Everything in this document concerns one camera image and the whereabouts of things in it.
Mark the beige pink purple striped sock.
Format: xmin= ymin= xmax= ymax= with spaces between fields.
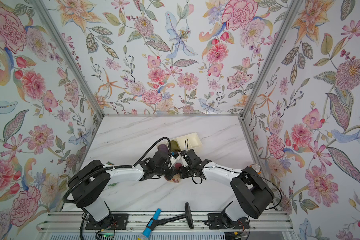
xmin=165 ymin=163 xmax=183 ymax=184

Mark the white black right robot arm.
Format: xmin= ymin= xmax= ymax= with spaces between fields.
xmin=180 ymin=149 xmax=275 ymax=229

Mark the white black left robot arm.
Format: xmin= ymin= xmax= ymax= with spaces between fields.
xmin=62 ymin=137 xmax=174 ymax=229

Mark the rolled purple sock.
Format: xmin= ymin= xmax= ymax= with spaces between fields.
xmin=158 ymin=144 xmax=170 ymax=154

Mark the rolled green sock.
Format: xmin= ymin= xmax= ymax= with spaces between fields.
xmin=170 ymin=140 xmax=181 ymax=152

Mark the cream divided organizer tray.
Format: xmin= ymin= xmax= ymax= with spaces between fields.
xmin=154 ymin=133 xmax=203 ymax=153

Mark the blue handled black tool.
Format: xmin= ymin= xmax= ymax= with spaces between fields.
xmin=137 ymin=202 xmax=194 ymax=240

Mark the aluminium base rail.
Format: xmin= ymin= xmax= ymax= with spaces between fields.
xmin=36 ymin=212 xmax=297 ymax=240

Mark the aluminium corner post left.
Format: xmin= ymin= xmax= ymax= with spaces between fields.
xmin=30 ymin=0 xmax=105 ymax=120

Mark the aluminium corner post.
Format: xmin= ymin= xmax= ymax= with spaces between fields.
xmin=240 ymin=1 xmax=302 ymax=120
xmin=30 ymin=0 xmax=105 ymax=120

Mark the aluminium corner post right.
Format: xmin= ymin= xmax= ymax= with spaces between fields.
xmin=240 ymin=1 xmax=302 ymax=120

